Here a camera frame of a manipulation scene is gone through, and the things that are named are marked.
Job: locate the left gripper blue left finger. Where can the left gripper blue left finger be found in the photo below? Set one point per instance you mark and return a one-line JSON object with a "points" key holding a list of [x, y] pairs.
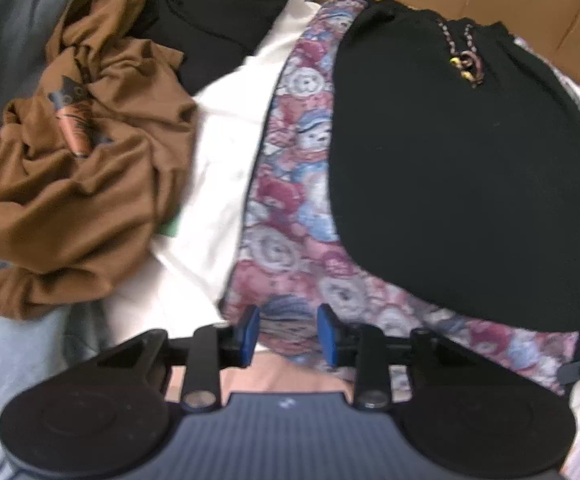
{"points": [[210, 350]]}

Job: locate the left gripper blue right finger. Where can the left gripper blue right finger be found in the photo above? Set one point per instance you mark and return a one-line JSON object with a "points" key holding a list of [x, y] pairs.
{"points": [[361, 347]]}

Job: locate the black shorts with bear lining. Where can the black shorts with bear lining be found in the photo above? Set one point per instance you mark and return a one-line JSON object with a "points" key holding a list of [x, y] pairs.
{"points": [[416, 172]]}

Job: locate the light blue jeans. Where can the light blue jeans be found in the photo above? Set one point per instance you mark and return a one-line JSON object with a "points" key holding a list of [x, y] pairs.
{"points": [[31, 351]]}

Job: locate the brown t-shirt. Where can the brown t-shirt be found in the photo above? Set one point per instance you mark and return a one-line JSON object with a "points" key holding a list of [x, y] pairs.
{"points": [[93, 162]]}

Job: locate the black garment under pillow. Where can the black garment under pillow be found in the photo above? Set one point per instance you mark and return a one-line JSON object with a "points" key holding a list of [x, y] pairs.
{"points": [[215, 36]]}

